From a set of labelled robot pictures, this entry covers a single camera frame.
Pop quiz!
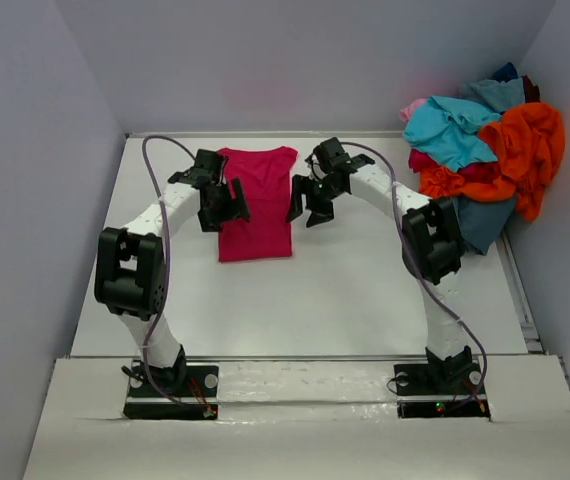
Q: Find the magenta t-shirt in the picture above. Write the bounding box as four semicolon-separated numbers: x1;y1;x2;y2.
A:
218;146;298;263

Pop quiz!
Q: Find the orange t-shirt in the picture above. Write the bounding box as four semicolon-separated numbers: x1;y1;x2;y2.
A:
419;102;565;222

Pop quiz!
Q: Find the red t-shirt in pile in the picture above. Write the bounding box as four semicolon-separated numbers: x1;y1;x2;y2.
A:
408;149;500;183

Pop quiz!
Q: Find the pink t-shirt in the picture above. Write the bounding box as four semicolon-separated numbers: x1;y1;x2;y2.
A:
399;98;427;123

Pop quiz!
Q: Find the dark blue t-shirt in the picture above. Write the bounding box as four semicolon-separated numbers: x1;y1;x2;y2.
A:
490;62;520;83

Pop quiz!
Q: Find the slate blue t-shirt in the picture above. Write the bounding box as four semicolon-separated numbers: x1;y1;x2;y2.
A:
453;195;516;255

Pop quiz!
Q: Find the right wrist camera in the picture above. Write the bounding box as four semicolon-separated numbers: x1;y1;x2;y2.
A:
306;137;375;179

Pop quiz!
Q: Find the grey-blue t-shirt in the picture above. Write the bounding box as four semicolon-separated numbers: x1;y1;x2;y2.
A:
458;78;526;114

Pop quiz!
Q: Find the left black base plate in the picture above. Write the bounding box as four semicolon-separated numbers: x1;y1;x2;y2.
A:
121;361;219;421

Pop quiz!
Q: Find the maroon t-shirt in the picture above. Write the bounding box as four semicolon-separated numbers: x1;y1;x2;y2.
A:
521;75;541;103

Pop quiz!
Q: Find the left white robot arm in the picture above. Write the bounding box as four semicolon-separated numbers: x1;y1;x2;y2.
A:
94;178;250;397

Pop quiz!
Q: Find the cyan t-shirt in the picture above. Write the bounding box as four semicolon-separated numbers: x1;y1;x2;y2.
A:
403;96;501;170

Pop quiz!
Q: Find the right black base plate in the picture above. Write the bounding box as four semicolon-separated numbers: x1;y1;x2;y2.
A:
386;363;491;419

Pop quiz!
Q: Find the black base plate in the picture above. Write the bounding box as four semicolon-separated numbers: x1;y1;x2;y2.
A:
121;361;219;421
386;363;491;419

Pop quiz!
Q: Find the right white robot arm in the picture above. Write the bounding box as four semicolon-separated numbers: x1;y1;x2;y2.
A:
287;165;483;397

